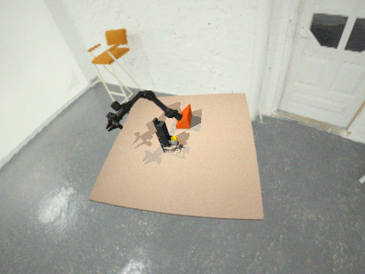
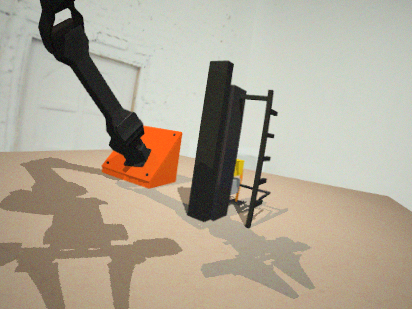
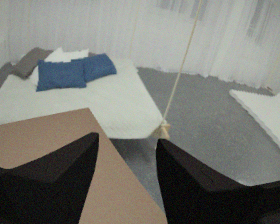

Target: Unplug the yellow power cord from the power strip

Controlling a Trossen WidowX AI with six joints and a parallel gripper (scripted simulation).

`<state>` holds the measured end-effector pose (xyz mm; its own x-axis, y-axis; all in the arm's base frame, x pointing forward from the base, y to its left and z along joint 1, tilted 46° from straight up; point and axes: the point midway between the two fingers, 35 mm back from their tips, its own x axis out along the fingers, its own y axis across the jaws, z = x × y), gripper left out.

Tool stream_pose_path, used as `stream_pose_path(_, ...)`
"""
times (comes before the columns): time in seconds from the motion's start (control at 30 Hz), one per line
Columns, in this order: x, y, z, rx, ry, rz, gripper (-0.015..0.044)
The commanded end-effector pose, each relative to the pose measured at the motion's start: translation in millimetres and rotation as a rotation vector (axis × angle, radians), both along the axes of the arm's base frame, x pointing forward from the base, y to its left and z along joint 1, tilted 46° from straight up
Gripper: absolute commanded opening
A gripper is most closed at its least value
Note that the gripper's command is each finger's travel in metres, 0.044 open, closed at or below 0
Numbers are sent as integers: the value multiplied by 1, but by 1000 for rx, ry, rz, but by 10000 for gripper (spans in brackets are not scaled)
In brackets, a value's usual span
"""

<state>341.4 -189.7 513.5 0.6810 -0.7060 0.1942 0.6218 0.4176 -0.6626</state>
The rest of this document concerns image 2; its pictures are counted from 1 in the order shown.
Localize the black cord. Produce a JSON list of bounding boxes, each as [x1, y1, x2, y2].
[[231, 177, 271, 200]]

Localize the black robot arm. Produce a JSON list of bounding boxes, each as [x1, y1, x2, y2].
[[38, 0, 152, 167]]

